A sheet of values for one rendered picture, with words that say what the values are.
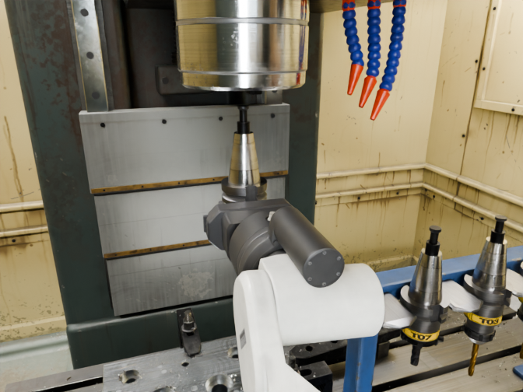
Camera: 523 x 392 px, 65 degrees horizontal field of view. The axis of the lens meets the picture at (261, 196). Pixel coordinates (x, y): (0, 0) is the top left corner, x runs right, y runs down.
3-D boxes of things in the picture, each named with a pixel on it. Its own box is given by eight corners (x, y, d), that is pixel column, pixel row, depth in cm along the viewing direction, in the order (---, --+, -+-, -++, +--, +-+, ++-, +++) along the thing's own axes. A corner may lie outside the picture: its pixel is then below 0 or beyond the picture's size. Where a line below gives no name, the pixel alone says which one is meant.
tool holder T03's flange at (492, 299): (482, 282, 64) (484, 268, 63) (519, 302, 59) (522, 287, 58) (452, 292, 62) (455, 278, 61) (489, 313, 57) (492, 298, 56)
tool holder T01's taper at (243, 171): (254, 175, 59) (253, 128, 57) (265, 183, 55) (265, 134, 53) (223, 178, 58) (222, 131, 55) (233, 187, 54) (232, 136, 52)
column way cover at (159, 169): (286, 288, 117) (290, 104, 100) (109, 320, 103) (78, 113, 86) (279, 279, 121) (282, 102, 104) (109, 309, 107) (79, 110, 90)
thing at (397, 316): (422, 325, 53) (423, 320, 53) (387, 334, 51) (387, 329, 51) (390, 296, 59) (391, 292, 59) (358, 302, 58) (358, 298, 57)
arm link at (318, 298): (325, 293, 47) (377, 362, 36) (233, 301, 44) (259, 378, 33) (338, 198, 43) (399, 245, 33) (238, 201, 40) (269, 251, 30)
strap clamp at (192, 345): (205, 390, 82) (201, 327, 77) (188, 394, 81) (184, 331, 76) (194, 347, 94) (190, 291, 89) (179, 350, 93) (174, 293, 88)
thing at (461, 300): (489, 309, 56) (490, 304, 56) (458, 316, 55) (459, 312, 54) (452, 283, 63) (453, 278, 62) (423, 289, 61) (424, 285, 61)
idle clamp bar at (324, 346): (399, 352, 93) (402, 328, 91) (296, 387, 83) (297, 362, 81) (384, 338, 97) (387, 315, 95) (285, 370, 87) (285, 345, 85)
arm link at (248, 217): (296, 180, 54) (335, 211, 43) (295, 246, 57) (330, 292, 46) (201, 188, 51) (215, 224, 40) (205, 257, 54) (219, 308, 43)
